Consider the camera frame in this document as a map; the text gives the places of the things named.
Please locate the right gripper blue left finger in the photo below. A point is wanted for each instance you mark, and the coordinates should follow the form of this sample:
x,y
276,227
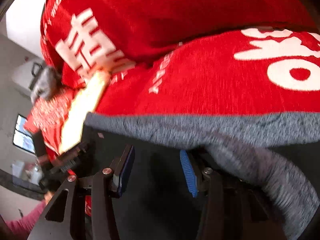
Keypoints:
x,y
122,167

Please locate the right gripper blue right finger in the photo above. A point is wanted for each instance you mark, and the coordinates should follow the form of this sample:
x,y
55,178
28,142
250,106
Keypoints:
x,y
189,173

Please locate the black pants with grey waistband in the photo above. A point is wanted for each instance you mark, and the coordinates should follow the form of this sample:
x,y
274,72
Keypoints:
x,y
277,152

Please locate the red embroidered pillow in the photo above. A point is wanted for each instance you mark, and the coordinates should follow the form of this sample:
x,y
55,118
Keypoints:
x,y
49,116

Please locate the window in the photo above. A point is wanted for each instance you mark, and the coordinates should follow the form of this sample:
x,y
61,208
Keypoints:
x,y
22,139

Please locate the cream white towel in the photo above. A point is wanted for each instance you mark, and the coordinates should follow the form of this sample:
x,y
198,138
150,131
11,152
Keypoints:
x,y
85,101

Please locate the grey cloth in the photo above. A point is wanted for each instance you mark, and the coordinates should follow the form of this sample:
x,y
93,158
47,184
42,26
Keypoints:
x,y
46,85

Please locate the red wedding bedspread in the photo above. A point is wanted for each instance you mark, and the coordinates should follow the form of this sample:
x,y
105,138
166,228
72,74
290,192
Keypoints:
x,y
237,73

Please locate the red folded wedding quilt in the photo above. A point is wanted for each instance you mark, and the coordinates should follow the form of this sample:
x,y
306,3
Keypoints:
x,y
78,35

